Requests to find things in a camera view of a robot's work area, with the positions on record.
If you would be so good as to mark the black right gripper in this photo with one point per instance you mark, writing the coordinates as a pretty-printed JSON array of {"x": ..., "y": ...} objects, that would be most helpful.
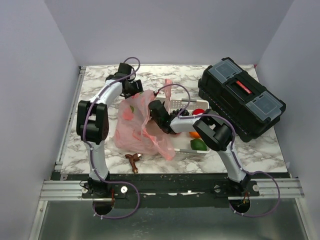
[{"x": 162, "y": 103}]

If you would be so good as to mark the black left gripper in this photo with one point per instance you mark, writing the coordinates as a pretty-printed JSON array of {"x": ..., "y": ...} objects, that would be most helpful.
[{"x": 138, "y": 87}]

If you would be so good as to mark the dark fake grape bunch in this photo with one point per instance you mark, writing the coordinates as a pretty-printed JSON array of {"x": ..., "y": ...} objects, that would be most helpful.
[{"x": 181, "y": 112}]

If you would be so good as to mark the pink plastic bag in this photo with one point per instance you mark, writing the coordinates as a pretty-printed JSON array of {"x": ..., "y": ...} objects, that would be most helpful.
[{"x": 135, "y": 130}]

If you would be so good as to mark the red fake pomegranate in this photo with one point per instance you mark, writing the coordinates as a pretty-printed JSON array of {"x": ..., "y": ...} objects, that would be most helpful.
[{"x": 198, "y": 111}]

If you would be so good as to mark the orange fake tangerine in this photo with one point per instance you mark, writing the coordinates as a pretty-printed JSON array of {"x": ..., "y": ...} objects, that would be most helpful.
[{"x": 194, "y": 135}]

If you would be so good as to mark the green fake lime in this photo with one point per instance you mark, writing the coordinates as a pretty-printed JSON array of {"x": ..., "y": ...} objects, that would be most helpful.
[{"x": 198, "y": 144}]

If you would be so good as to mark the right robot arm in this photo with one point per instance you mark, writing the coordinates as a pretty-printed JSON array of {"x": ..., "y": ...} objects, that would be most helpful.
[{"x": 217, "y": 133}]

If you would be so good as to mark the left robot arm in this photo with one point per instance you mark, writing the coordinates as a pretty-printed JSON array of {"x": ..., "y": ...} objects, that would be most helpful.
[{"x": 92, "y": 123}]

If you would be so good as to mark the white perforated plastic basket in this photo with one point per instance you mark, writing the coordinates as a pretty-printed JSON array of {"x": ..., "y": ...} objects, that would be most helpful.
[{"x": 181, "y": 142}]

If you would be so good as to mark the brown toy faucet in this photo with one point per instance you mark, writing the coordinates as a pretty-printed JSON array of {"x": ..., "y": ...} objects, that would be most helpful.
[{"x": 133, "y": 158}]

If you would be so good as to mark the black plastic toolbox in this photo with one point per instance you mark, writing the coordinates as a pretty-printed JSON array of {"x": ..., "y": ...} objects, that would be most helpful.
[{"x": 236, "y": 96}]

